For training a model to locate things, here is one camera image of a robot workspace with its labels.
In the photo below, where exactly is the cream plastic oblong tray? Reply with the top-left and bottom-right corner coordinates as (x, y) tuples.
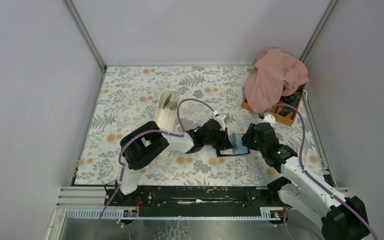
(153, 89), (181, 132)

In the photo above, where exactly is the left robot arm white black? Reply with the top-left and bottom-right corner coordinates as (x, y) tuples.
(117, 119), (236, 196)

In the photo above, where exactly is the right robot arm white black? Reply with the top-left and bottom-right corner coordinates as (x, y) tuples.
(241, 122), (371, 240)

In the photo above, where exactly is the pink cloth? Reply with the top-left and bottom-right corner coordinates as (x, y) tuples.
(244, 47), (309, 113)

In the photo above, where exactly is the floral patterned table mat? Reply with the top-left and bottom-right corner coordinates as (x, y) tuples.
(75, 65), (327, 187)

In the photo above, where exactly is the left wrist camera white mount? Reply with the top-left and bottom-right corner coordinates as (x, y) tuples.
(213, 113), (233, 131)

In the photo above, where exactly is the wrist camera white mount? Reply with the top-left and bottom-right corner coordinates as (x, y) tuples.
(260, 113), (276, 127)
(213, 113), (233, 131)

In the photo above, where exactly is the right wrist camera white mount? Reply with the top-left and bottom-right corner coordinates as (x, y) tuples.
(260, 113), (276, 127)

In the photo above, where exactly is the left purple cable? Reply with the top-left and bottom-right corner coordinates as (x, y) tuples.
(93, 98), (218, 240)

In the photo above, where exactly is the purple cable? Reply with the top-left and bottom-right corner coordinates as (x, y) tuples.
(93, 98), (218, 240)
(259, 103), (378, 240)

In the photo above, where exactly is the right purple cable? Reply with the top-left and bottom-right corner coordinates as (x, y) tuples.
(259, 103), (378, 240)

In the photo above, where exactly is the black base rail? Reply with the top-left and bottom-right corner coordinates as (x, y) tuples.
(104, 185), (287, 218)

